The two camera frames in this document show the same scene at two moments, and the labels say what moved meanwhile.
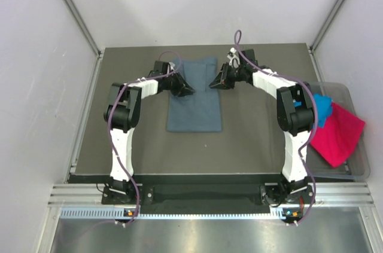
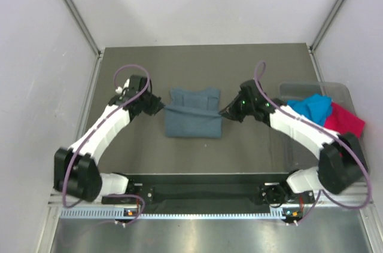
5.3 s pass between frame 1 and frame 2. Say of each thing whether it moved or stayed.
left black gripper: moved
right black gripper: moved
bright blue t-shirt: stayed
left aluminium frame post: stayed
